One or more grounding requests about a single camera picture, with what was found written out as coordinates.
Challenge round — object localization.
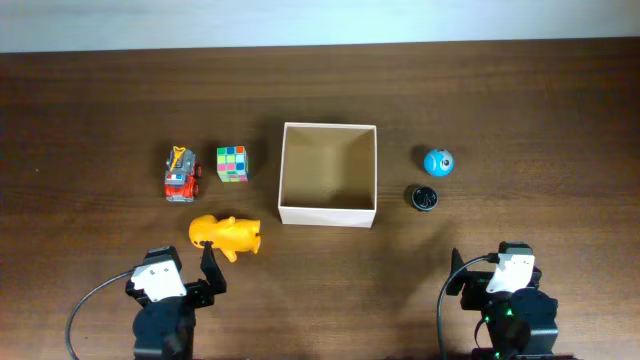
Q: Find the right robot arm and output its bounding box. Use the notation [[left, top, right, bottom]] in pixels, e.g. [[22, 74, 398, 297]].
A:
[[436, 242, 559, 360]]

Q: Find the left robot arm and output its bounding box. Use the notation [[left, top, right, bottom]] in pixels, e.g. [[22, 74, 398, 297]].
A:
[[125, 242, 227, 360]]

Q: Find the multicoloured puzzle cube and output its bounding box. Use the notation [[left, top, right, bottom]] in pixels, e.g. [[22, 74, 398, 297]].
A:
[[216, 146, 249, 183]]

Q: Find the red toy fire truck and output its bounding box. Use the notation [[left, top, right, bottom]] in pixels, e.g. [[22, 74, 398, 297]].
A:
[[164, 146, 202, 203]]

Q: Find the blue ball toy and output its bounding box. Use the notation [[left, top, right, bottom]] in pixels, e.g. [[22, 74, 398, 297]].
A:
[[423, 149, 455, 177]]

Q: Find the white cardboard box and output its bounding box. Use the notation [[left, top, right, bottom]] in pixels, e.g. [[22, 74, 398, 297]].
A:
[[277, 122, 378, 228]]

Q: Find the yellow toy dog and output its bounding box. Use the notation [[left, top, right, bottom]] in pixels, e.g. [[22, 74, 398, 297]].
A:
[[189, 215, 261, 263]]

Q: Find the right black cable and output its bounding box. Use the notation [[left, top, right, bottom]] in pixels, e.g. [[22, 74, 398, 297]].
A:
[[436, 253, 501, 360]]

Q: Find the left black cable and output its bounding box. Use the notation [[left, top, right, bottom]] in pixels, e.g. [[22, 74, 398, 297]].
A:
[[65, 268, 136, 360]]

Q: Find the black round cap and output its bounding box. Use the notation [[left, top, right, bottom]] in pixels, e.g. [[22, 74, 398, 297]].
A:
[[411, 186, 438, 212]]

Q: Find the black cable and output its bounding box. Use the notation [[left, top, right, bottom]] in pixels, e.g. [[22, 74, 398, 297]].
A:
[[65, 268, 136, 360], [436, 253, 501, 360]]

